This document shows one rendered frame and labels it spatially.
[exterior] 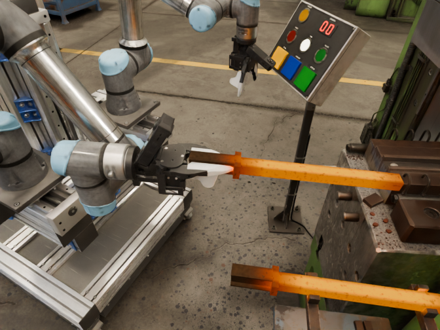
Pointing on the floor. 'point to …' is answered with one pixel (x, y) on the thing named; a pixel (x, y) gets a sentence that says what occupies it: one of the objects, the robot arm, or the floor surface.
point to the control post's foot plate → (274, 215)
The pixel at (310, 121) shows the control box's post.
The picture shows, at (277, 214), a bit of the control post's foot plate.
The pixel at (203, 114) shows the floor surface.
